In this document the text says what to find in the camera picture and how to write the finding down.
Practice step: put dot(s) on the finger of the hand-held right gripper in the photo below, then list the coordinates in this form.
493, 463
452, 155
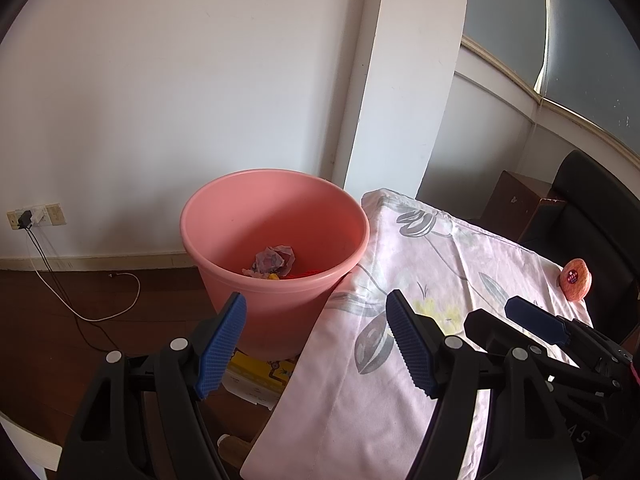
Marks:
535, 315
500, 330

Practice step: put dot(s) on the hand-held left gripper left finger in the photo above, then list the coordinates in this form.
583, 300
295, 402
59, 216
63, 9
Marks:
222, 345

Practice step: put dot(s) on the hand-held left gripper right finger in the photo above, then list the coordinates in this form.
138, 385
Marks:
412, 345

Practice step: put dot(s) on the clear bubble wrap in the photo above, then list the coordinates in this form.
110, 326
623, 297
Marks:
275, 260

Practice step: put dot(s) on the red foam net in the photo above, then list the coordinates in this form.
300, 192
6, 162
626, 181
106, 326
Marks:
307, 273

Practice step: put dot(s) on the pink plastic bucket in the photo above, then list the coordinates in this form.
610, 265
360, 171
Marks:
225, 220

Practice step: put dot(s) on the yellow cardboard box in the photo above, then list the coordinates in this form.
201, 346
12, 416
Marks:
255, 372

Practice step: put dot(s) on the pink apple with sticker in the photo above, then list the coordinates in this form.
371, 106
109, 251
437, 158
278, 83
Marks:
577, 280

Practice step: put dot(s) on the pink floral cloth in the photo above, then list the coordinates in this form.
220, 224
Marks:
350, 410

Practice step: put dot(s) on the brown wooden cabinet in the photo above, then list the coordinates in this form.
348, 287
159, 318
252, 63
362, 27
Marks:
510, 205

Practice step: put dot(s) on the black leather chair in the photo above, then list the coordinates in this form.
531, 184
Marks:
600, 220

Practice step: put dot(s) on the black plug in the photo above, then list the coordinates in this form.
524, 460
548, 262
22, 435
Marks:
24, 220

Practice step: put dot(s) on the frosted glass window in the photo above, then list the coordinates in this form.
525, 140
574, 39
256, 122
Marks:
590, 35

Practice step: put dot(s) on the beige wall socket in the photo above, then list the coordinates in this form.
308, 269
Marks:
52, 214

